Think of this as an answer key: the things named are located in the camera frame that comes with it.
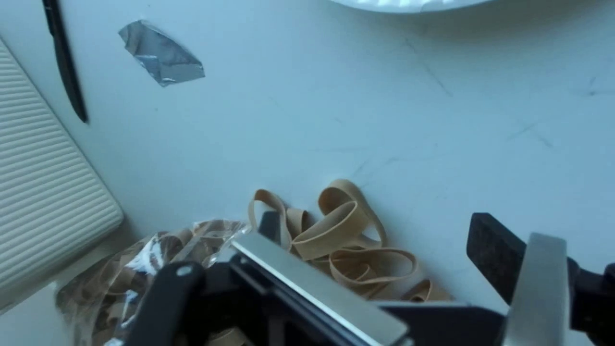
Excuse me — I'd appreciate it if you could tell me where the plastic bag of rubber bands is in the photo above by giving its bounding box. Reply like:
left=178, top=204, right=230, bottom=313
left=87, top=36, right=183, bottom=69
left=57, top=219, right=249, bottom=346

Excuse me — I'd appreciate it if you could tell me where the loose rubber band pile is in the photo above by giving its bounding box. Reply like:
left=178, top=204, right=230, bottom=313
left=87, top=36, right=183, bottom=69
left=249, top=179, right=451, bottom=302

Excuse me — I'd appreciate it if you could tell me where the white ribbed box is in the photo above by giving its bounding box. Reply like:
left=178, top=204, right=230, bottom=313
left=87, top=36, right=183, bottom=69
left=0, top=42, right=124, bottom=309

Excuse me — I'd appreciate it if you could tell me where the small foil scrap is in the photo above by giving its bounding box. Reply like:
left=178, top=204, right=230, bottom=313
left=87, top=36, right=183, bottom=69
left=120, top=19, right=206, bottom=86

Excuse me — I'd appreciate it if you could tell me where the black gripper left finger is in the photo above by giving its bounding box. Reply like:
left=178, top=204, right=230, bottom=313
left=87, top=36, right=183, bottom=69
left=126, top=211, right=412, bottom=346

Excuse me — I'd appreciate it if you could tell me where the white paper plate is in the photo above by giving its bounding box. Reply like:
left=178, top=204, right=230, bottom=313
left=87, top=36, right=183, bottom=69
left=331, top=0, right=491, bottom=13

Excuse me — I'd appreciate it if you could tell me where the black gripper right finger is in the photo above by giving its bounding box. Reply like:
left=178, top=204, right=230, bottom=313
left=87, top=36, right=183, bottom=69
left=466, top=213, right=615, bottom=346

